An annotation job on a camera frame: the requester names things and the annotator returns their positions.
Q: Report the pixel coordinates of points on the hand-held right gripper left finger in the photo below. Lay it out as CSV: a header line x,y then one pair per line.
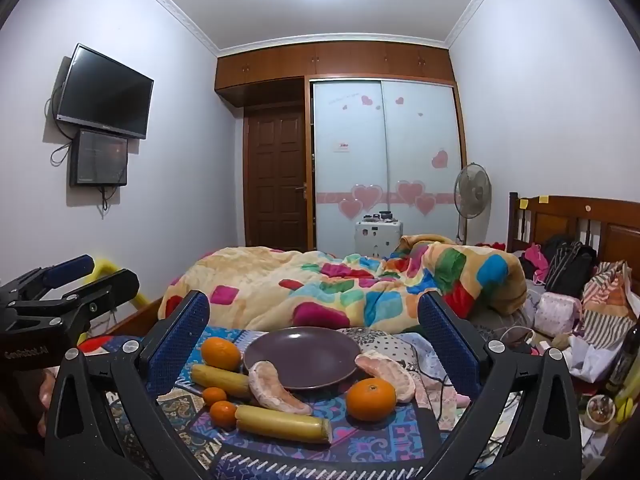
x,y
184,342

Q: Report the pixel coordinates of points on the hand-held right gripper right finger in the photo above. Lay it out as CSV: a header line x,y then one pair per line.
x,y
445,342

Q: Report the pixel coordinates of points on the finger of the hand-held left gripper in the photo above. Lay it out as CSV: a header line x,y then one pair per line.
x,y
67,270
107,287

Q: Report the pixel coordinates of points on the large orange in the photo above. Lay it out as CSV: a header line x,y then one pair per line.
x,y
371,399
221,353

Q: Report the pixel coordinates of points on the small orange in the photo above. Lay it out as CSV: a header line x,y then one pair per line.
x,y
215,395
223,414

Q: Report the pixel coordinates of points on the purple plate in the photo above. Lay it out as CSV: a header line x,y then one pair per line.
x,y
300,355

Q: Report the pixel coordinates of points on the long sugarcane piece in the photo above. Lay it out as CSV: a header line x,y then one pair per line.
x,y
282,425

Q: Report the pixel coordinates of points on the person's left hand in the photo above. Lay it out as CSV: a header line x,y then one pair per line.
x,y
46,400

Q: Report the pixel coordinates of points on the yellow pipe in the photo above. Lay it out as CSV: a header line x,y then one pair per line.
x,y
110,267

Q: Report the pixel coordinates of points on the grey patterned pillow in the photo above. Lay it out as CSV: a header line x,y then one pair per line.
x,y
385,340

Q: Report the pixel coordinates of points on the colourful patchwork blanket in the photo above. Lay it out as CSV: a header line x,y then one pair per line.
x,y
280,280

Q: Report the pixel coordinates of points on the pink bag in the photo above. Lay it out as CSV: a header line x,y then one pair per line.
x,y
557,312

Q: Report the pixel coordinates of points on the pink clothes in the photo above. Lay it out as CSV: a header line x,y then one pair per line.
x,y
535,260

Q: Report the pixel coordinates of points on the white case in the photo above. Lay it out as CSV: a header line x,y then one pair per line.
x,y
377,237

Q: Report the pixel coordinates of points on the patterned blue cloth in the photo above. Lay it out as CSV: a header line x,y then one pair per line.
x,y
370,447

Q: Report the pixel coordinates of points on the black bag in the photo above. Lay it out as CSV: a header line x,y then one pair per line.
x,y
570,260

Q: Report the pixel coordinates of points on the white plastic bag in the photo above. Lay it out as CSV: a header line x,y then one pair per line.
x,y
595,355

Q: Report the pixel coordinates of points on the standing fan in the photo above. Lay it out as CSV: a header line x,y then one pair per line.
x,y
472,190

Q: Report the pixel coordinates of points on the striped bag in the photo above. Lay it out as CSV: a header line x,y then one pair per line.
x,y
607,300

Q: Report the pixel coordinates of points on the small bowl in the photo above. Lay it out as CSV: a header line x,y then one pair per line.
x,y
600,410

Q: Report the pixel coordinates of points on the dark glass bottle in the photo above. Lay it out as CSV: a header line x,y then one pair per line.
x,y
622,360

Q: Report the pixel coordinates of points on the brown wooden door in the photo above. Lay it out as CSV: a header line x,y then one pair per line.
x,y
275,180

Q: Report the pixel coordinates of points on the wooden headboard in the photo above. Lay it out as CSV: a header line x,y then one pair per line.
x,y
600,225

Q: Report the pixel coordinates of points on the wooden wardrobe with glass doors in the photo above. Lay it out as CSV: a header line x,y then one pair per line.
x,y
345,160

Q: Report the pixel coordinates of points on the small wall monitor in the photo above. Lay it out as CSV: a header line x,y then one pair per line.
x,y
98,157

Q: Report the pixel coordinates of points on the wall television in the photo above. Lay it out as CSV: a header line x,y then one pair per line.
x,y
105,91

